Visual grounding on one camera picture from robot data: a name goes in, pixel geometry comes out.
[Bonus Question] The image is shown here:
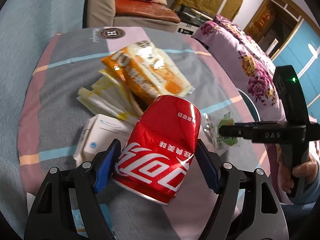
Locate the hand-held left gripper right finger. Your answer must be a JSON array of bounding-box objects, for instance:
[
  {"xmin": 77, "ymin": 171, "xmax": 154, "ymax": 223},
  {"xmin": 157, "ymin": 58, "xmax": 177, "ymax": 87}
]
[{"xmin": 195, "ymin": 139, "xmax": 288, "ymax": 240}]

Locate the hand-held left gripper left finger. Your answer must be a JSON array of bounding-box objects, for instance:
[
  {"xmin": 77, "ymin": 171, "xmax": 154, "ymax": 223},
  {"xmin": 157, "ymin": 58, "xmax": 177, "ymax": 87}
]
[{"xmin": 24, "ymin": 138, "xmax": 122, "ymax": 240}]

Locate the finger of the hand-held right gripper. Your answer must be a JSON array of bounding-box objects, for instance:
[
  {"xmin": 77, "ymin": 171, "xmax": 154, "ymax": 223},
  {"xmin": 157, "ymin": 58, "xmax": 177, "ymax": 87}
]
[{"xmin": 218, "ymin": 121, "xmax": 254, "ymax": 139}]

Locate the clear plastic bag green label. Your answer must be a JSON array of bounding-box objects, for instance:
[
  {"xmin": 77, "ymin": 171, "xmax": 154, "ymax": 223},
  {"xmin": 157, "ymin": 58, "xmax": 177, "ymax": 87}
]
[{"xmin": 201, "ymin": 112, "xmax": 242, "ymax": 158}]

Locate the white cardboard box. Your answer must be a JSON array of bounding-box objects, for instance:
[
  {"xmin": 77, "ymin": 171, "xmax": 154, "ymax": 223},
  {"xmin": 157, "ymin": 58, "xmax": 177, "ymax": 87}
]
[{"xmin": 74, "ymin": 114, "xmax": 137, "ymax": 168}]

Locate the red soda can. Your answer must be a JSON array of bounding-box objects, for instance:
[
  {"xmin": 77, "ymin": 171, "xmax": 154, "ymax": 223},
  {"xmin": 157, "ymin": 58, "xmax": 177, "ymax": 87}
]
[{"xmin": 111, "ymin": 95, "xmax": 202, "ymax": 207}]

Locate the person's right forearm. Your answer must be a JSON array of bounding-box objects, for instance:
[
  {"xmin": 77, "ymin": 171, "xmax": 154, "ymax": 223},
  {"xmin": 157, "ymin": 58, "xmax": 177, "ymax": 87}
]
[{"xmin": 279, "ymin": 175, "xmax": 320, "ymax": 220}]

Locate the person's right hand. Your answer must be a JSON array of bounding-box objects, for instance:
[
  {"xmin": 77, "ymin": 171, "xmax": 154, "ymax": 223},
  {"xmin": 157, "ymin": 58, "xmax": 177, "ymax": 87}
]
[{"xmin": 291, "ymin": 154, "xmax": 320, "ymax": 184}]

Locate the stack of yellow white wrappers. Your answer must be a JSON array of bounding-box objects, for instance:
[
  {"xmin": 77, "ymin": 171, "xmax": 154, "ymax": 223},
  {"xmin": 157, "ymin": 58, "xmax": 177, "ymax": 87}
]
[{"xmin": 77, "ymin": 70, "xmax": 144, "ymax": 124}]

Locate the orange white snack packet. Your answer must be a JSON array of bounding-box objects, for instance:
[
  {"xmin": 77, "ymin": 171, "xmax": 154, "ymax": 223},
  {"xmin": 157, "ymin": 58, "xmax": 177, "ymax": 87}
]
[{"xmin": 101, "ymin": 40, "xmax": 195, "ymax": 103}]

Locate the black electronic device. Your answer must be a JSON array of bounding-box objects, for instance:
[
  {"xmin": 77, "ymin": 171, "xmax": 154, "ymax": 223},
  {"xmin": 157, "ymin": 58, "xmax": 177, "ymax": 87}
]
[{"xmin": 175, "ymin": 4, "xmax": 215, "ymax": 23}]

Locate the beige sofa with orange cushion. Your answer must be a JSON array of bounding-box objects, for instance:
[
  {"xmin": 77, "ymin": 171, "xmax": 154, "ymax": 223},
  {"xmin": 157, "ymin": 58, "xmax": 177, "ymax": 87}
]
[{"xmin": 86, "ymin": 0, "xmax": 181, "ymax": 30}]

